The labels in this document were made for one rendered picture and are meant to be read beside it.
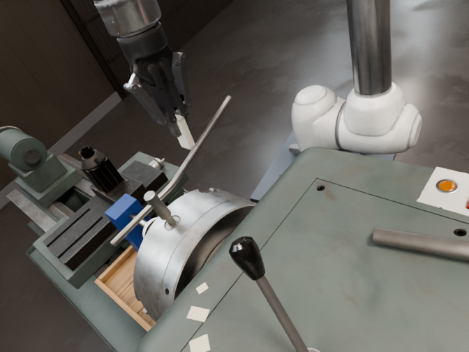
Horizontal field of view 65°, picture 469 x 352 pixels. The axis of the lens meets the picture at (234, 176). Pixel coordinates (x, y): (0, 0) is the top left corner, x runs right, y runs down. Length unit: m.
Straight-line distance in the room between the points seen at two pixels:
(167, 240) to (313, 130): 0.67
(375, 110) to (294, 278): 0.67
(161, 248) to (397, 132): 0.73
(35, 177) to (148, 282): 1.10
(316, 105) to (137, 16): 0.71
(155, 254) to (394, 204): 0.41
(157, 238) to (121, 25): 0.37
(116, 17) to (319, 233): 0.44
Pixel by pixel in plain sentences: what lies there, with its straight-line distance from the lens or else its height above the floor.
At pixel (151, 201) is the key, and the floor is 1.31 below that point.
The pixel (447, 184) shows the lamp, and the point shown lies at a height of 1.26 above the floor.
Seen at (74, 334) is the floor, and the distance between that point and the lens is 2.49.
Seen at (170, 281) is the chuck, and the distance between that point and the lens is 0.67.
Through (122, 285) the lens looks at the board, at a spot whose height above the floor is 0.88.
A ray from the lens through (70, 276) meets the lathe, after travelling 1.28.
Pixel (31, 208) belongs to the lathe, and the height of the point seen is 0.87.
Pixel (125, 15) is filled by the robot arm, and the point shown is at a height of 1.58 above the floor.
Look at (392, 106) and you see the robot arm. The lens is 1.11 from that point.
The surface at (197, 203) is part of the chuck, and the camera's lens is 0.72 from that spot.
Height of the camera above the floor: 1.70
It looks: 39 degrees down
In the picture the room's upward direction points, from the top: 24 degrees counter-clockwise
